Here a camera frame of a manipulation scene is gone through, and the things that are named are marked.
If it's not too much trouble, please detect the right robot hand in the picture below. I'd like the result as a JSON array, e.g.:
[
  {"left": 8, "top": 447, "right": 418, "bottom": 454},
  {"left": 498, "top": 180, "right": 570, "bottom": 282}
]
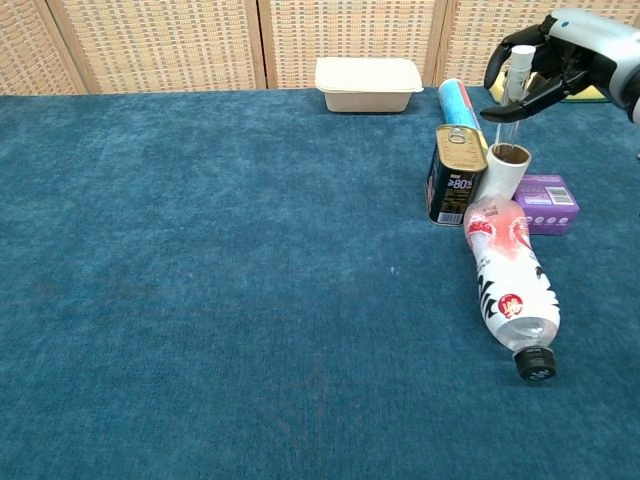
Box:
[{"left": 479, "top": 7, "right": 640, "bottom": 124}]

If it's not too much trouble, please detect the clear test tube white cap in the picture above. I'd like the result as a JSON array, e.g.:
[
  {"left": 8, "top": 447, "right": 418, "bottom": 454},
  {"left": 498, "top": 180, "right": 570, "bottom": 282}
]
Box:
[{"left": 494, "top": 44, "right": 534, "bottom": 146}]

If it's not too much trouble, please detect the white cup with brown interior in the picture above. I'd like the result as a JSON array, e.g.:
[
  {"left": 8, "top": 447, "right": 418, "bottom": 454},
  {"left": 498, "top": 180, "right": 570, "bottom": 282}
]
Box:
[{"left": 478, "top": 141, "right": 532, "bottom": 204}]

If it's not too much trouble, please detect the purple box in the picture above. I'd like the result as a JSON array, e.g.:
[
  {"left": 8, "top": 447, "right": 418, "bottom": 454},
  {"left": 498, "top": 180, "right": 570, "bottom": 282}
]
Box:
[{"left": 512, "top": 173, "right": 581, "bottom": 236}]

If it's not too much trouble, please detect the blue cling film roll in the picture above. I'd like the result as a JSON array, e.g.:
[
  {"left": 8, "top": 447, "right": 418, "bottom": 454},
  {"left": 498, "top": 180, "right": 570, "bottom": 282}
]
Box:
[{"left": 437, "top": 78, "right": 489, "bottom": 149}]

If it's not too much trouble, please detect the black tin can gold lid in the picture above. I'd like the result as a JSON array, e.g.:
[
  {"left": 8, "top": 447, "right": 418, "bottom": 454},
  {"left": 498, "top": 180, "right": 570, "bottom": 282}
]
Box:
[{"left": 425, "top": 123, "right": 489, "bottom": 228}]

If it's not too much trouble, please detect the beige lidded food container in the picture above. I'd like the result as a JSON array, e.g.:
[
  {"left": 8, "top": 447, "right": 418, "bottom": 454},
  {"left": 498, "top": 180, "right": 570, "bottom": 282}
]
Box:
[{"left": 314, "top": 56, "right": 425, "bottom": 114}]

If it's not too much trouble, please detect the plastic bottle black cap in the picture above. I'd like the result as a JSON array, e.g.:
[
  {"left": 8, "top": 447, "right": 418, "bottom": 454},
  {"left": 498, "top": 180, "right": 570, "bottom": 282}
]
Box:
[{"left": 463, "top": 194, "right": 561, "bottom": 384}]

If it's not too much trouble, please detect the bamboo folding screen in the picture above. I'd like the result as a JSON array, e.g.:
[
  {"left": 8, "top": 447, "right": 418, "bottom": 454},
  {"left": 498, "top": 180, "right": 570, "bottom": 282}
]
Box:
[{"left": 0, "top": 0, "right": 640, "bottom": 96}]

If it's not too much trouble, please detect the blue table cloth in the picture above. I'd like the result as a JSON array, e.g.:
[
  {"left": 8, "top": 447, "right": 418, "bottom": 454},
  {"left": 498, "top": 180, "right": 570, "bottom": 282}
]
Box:
[{"left": 0, "top": 85, "right": 640, "bottom": 480}]

